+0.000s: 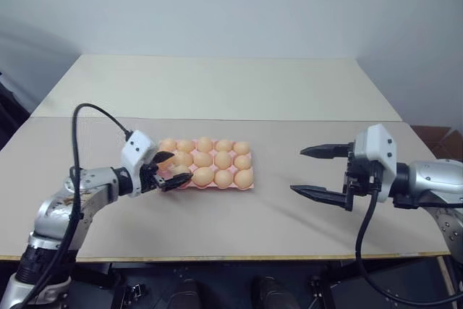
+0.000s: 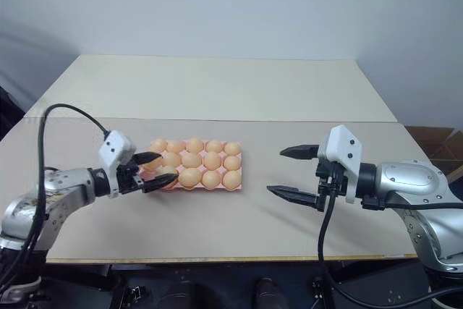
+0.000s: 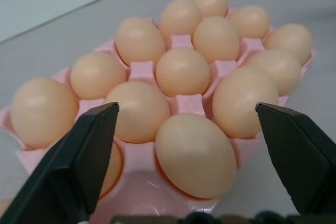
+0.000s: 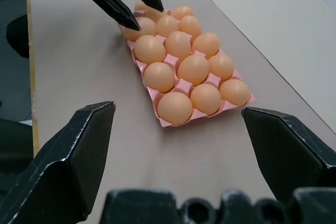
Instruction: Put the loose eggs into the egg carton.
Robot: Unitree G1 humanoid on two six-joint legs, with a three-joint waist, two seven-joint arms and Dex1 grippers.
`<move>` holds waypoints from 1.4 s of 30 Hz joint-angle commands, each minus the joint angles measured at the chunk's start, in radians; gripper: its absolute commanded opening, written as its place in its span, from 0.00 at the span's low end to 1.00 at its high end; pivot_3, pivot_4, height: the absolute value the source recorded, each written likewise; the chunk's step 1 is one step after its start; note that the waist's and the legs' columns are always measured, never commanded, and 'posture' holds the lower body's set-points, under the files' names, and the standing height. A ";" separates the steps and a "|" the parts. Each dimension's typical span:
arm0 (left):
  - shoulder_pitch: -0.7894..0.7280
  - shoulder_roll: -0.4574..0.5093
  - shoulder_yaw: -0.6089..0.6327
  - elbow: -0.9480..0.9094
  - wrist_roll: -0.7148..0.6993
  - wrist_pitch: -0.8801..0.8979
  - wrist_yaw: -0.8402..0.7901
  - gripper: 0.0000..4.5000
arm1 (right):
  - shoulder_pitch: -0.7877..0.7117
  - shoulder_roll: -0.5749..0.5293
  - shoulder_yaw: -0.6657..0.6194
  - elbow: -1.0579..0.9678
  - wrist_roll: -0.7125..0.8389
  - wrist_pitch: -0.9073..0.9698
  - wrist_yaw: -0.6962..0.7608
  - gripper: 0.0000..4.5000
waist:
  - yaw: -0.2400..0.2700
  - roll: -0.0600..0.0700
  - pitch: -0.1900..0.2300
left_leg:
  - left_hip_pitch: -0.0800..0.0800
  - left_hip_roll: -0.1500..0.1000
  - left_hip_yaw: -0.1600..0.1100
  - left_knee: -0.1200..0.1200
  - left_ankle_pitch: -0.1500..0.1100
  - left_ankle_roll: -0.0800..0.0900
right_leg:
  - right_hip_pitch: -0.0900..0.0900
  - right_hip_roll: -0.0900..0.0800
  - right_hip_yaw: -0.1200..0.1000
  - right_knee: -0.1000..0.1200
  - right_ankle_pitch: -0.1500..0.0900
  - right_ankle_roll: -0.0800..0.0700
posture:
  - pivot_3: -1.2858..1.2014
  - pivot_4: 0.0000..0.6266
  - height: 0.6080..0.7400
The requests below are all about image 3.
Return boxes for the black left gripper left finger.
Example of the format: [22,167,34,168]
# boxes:
[0,101,120,224]

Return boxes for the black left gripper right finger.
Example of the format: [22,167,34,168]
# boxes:
[255,102,336,216]

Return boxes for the beige egg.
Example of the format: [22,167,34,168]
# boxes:
[70,52,128,101]
[193,16,240,65]
[99,142,123,198]
[155,47,211,97]
[263,23,313,67]
[158,0,203,36]
[193,0,229,17]
[244,49,302,97]
[104,81,171,144]
[229,5,270,40]
[115,17,166,67]
[155,113,237,200]
[10,77,79,149]
[212,66,279,139]

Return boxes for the pink plastic egg tray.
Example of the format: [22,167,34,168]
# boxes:
[0,7,319,224]

